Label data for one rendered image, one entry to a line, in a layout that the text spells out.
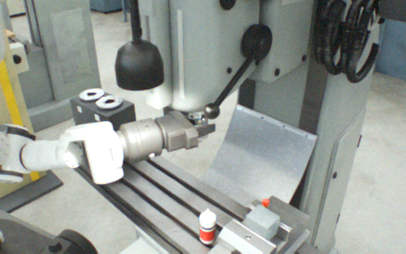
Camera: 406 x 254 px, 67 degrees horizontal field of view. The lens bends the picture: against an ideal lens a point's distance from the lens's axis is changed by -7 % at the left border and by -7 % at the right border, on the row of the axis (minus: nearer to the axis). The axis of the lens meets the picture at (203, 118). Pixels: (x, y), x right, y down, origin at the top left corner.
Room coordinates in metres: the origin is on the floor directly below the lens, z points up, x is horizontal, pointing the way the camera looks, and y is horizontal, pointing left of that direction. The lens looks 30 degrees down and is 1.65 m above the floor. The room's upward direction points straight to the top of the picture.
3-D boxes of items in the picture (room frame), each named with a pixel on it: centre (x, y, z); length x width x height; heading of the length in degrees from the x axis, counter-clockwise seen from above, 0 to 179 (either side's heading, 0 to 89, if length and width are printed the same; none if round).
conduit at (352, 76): (0.73, -0.32, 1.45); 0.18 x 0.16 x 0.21; 137
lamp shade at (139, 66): (0.45, 0.09, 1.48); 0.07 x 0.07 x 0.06
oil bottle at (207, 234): (0.58, -0.01, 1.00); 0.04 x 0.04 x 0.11
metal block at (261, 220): (0.53, -0.14, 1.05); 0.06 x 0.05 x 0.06; 46
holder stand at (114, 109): (1.01, 0.36, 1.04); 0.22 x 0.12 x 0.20; 54
